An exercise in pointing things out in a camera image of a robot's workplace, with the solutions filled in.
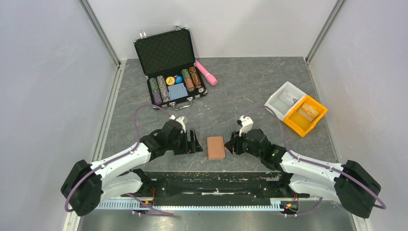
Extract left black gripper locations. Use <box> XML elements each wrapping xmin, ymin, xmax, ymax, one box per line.
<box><xmin>166</xmin><ymin>128</ymin><xmax>203</xmax><ymax>155</ymax></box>

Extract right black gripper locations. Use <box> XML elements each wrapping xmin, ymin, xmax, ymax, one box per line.
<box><xmin>224</xmin><ymin>128</ymin><xmax>263</xmax><ymax>159</ymax></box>

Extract brown leather card holder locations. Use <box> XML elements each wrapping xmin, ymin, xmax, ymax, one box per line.
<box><xmin>207</xmin><ymin>136</ymin><xmax>226</xmax><ymax>160</ymax></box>

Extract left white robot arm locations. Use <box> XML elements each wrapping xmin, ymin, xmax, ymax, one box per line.
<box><xmin>61</xmin><ymin>129</ymin><xmax>203</xmax><ymax>217</ymax></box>

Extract blue playing card deck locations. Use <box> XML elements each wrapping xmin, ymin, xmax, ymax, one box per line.
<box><xmin>168</xmin><ymin>83</ymin><xmax>188</xmax><ymax>101</ymax></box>

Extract card in white bin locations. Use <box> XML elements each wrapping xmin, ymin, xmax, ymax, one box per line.
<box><xmin>278</xmin><ymin>90</ymin><xmax>298</xmax><ymax>107</ymax></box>

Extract card in yellow bin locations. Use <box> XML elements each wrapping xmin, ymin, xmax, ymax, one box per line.
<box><xmin>297</xmin><ymin>103</ymin><xmax>320</xmax><ymax>122</ymax></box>

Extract green poker chip row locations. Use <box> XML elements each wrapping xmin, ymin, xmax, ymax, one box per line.
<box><xmin>149</xmin><ymin>78</ymin><xmax>163</xmax><ymax>105</ymax></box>

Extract white plastic bin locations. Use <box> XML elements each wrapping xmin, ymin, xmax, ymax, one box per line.
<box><xmin>264</xmin><ymin>81</ymin><xmax>307</xmax><ymax>121</ymax></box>

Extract red green chip row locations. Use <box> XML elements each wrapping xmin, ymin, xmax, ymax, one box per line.
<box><xmin>181</xmin><ymin>69</ymin><xmax>195</xmax><ymax>92</ymax></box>

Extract blue dealer chip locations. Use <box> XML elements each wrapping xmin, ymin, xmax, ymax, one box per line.
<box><xmin>174</xmin><ymin>75</ymin><xmax>183</xmax><ymax>84</ymax></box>

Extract pink cylindrical flashlight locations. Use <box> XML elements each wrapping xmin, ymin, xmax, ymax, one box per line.
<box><xmin>195</xmin><ymin>61</ymin><xmax>217</xmax><ymax>86</ymax></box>

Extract yellow dealer chip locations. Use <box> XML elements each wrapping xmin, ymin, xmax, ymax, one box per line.
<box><xmin>166</xmin><ymin>76</ymin><xmax>176</xmax><ymax>86</ymax></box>

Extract grey poker chip row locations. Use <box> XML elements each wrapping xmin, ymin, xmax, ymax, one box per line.
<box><xmin>156</xmin><ymin>76</ymin><xmax>170</xmax><ymax>103</ymax></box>

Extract yellow plastic bin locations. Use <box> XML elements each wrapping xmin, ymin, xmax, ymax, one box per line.
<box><xmin>283</xmin><ymin>95</ymin><xmax>328</xmax><ymax>137</ymax></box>

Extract orange black chip row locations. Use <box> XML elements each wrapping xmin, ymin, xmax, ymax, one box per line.
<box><xmin>188</xmin><ymin>66</ymin><xmax>204</xmax><ymax>93</ymax></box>

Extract black poker chip case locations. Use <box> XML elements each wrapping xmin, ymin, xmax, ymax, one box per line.
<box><xmin>133</xmin><ymin>26</ymin><xmax>208</xmax><ymax>110</ymax></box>

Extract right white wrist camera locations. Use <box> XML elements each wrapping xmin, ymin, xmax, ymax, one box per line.
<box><xmin>237</xmin><ymin>116</ymin><xmax>254</xmax><ymax>137</ymax></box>

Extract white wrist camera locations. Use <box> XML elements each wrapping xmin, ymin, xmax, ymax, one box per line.
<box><xmin>169</xmin><ymin>115</ymin><xmax>188</xmax><ymax>133</ymax></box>
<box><xmin>237</xmin><ymin>116</ymin><xmax>254</xmax><ymax>137</ymax></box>

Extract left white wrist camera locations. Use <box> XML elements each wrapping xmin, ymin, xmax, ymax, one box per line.
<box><xmin>169</xmin><ymin>115</ymin><xmax>188</xmax><ymax>133</ymax></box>

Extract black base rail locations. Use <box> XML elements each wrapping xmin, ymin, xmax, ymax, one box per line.
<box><xmin>133</xmin><ymin>171</ymin><xmax>310</xmax><ymax>206</ymax></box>

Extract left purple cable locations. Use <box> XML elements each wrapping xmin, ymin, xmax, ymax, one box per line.
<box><xmin>64</xmin><ymin>104</ymin><xmax>174</xmax><ymax>213</ymax></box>

